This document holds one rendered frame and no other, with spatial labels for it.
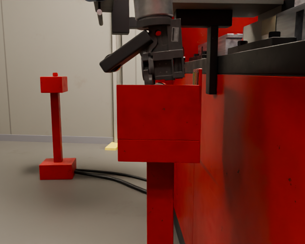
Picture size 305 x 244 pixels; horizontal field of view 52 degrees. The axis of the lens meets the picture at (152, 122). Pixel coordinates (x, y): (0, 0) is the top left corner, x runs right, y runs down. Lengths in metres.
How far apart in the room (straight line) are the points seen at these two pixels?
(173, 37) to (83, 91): 3.13
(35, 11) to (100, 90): 1.16
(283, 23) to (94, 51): 3.03
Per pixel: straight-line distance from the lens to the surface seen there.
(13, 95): 4.09
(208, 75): 0.84
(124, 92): 0.59
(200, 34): 1.73
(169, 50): 0.61
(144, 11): 0.61
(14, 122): 4.13
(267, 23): 0.86
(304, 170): 0.45
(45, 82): 2.46
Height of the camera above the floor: 0.83
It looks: 9 degrees down
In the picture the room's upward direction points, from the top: straight up
